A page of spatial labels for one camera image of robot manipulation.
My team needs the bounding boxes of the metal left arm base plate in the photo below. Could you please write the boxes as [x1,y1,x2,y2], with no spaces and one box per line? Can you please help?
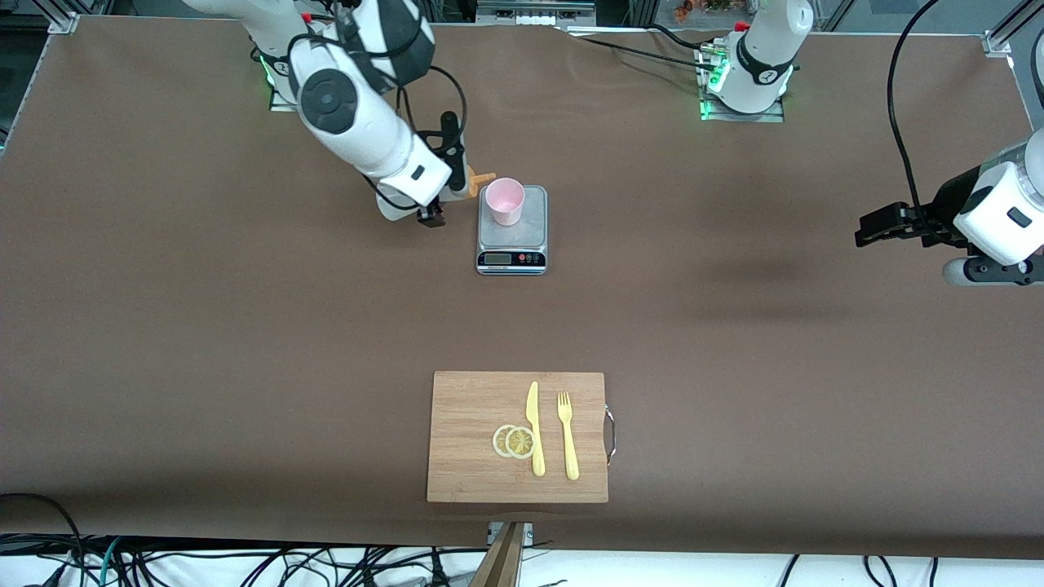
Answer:
[700,49,785,123]

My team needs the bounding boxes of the silver digital kitchen scale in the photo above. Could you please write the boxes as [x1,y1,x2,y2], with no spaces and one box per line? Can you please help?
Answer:
[476,185,548,276]

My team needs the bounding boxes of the translucent sauce bottle orange cap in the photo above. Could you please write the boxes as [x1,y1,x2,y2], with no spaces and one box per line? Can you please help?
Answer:
[376,170,497,223]

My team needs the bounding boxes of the yellow plastic fork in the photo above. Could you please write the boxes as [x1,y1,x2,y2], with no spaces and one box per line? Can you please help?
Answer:
[557,391,580,481]

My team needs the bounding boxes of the aluminium frame profile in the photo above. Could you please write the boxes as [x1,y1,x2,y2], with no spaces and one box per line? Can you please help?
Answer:
[45,0,82,35]
[983,0,1044,58]

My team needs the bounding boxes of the wooden cutting board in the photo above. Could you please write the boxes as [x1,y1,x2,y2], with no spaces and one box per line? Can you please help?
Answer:
[427,371,617,504]

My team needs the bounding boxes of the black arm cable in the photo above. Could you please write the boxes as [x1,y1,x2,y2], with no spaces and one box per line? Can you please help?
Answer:
[887,0,947,225]
[285,16,471,213]

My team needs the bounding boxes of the brown table cover sheet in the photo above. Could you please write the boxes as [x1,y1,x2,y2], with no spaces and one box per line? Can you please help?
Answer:
[0,16,1044,560]

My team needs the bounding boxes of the teal floor cable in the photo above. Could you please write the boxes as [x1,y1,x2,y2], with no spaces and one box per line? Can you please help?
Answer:
[96,536,125,587]

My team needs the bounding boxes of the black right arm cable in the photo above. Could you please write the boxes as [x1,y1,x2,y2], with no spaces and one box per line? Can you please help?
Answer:
[285,16,471,213]

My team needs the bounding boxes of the black floor cable loop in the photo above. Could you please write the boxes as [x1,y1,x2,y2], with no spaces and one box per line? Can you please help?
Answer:
[0,492,89,587]

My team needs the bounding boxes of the pink plastic cup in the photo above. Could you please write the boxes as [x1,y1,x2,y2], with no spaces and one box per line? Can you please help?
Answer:
[485,178,526,227]

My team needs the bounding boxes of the yellow plastic knife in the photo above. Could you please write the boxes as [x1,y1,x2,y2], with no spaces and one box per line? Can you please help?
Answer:
[526,382,546,478]

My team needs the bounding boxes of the black base cable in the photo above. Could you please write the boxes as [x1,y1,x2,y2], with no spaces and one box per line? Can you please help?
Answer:
[647,23,714,54]
[567,31,723,76]

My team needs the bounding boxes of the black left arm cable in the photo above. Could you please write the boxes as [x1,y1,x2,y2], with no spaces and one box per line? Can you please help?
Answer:
[887,0,947,225]

